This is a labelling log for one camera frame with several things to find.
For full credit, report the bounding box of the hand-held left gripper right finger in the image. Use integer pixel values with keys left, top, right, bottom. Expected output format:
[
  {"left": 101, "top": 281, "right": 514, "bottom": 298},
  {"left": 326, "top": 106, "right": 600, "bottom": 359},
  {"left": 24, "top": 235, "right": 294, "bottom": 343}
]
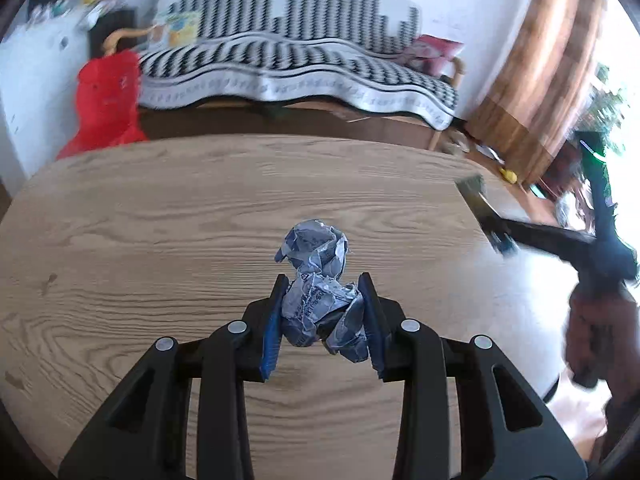
[{"left": 357, "top": 272, "right": 588, "bottom": 480}]

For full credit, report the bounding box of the pile of clutter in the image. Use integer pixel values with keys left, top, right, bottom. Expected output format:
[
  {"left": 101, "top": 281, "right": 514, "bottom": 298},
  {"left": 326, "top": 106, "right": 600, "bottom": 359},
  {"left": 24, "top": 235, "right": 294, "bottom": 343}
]
[{"left": 75, "top": 0, "right": 126, "bottom": 28}]

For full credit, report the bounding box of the brown striped curtain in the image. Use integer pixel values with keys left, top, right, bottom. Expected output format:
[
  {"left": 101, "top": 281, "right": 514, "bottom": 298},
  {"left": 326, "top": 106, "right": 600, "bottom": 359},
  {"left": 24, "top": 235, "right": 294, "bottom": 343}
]
[{"left": 465, "top": 0, "right": 608, "bottom": 186}]

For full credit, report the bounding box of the picture book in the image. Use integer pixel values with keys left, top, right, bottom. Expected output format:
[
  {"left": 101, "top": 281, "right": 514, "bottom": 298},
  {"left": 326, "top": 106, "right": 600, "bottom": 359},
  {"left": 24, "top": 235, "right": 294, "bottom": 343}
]
[{"left": 150, "top": 10, "right": 201, "bottom": 48}]

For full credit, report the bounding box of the black white striped blanket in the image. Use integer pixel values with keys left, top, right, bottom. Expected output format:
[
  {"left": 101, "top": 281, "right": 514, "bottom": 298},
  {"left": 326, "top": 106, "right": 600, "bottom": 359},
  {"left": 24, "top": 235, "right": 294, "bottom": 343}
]
[{"left": 137, "top": 0, "right": 458, "bottom": 131}]

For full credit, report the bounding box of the wooden sofa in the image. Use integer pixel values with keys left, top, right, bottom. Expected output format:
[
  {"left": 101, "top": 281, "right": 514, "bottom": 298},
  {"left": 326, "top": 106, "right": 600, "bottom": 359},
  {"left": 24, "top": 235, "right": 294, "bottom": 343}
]
[{"left": 100, "top": 27, "right": 466, "bottom": 151}]

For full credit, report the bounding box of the blue white plastic bag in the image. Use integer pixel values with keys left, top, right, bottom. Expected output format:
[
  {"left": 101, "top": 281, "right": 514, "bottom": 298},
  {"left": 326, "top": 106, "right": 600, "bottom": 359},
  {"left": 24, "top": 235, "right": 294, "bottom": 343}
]
[{"left": 274, "top": 219, "right": 371, "bottom": 363}]

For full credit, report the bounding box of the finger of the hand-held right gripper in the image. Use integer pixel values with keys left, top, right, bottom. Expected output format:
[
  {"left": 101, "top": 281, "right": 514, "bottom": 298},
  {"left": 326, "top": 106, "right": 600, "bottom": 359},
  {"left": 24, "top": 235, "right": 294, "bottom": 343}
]
[{"left": 487, "top": 217, "right": 596, "bottom": 261}]

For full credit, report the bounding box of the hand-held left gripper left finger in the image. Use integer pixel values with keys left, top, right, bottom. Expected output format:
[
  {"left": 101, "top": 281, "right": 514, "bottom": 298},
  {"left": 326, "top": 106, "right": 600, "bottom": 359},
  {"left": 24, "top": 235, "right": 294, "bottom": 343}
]
[{"left": 57, "top": 274, "right": 291, "bottom": 480}]

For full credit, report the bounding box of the person's right hand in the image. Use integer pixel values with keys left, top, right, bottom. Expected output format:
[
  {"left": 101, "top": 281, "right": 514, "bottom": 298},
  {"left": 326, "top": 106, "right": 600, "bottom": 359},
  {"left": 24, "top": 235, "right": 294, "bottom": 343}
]
[{"left": 565, "top": 280, "right": 640, "bottom": 391}]

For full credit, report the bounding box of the green potted plant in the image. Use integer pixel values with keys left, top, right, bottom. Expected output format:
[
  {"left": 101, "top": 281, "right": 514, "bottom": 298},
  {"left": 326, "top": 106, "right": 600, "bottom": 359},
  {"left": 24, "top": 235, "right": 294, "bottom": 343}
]
[{"left": 575, "top": 62, "right": 631, "bottom": 161}]

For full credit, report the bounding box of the pink printed cushion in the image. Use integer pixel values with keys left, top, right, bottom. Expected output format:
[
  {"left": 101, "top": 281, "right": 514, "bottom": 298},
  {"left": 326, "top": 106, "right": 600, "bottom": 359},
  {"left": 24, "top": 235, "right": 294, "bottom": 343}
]
[{"left": 402, "top": 35, "right": 465, "bottom": 78}]

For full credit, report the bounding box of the white cabinet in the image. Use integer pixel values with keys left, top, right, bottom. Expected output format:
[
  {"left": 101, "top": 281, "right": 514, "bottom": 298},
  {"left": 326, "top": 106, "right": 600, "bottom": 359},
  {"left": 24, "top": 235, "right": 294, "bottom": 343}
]
[{"left": 0, "top": 7, "right": 96, "bottom": 196}]

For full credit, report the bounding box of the red cloth on chair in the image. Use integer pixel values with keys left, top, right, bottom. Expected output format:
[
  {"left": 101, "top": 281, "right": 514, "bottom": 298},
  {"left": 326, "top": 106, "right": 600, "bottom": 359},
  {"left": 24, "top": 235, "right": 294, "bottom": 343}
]
[{"left": 56, "top": 50, "right": 150, "bottom": 161}]

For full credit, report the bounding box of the black box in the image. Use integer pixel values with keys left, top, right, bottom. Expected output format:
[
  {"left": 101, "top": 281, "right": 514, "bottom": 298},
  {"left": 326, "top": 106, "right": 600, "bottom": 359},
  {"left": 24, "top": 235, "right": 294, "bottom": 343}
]
[{"left": 89, "top": 8, "right": 138, "bottom": 61}]

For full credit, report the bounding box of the white carton box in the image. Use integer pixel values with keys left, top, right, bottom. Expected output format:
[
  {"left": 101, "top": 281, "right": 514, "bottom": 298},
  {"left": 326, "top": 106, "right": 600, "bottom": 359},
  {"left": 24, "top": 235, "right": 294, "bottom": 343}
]
[{"left": 455, "top": 175, "right": 503, "bottom": 236}]

